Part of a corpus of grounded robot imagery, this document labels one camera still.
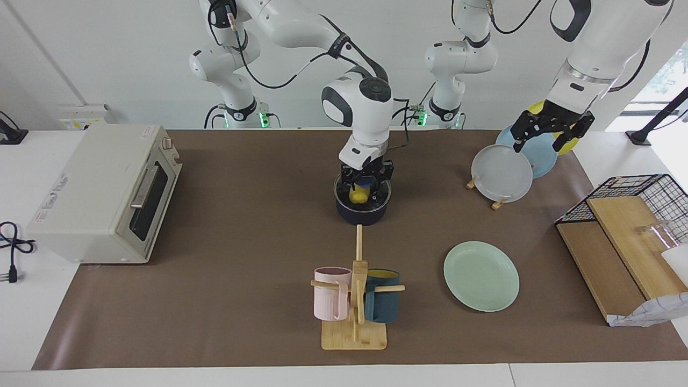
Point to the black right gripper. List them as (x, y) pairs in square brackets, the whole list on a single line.
[(368, 171)]

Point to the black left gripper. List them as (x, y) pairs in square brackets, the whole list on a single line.
[(559, 117)]

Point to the yellow toy potato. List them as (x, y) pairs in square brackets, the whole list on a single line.
[(359, 196)]

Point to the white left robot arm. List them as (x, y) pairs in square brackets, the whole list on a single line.
[(607, 43)]

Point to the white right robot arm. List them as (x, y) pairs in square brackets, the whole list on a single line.
[(365, 113)]

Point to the light blue plate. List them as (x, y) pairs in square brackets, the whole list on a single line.
[(543, 158)]

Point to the yellow plate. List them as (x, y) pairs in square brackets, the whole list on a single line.
[(570, 144)]

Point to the grey plate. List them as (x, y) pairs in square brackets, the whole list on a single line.
[(502, 174)]

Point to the wooden plate rack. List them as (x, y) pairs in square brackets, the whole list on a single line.
[(500, 203)]

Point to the light green plate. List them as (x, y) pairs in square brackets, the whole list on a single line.
[(481, 276)]

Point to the pink mug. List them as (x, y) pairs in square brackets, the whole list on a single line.
[(330, 301)]

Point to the dark teal mug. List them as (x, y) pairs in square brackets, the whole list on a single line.
[(382, 309)]

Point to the window with greenery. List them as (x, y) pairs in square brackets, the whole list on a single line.
[(669, 75)]

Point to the brown table mat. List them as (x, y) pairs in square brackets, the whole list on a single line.
[(242, 269)]

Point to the wooden mug tree stand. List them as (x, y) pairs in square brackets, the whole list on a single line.
[(355, 336)]

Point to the white toaster oven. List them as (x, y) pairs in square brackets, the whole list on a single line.
[(91, 193)]

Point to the black stand base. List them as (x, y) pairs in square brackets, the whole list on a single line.
[(11, 134)]

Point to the white wall socket box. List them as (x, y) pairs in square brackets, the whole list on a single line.
[(86, 118)]

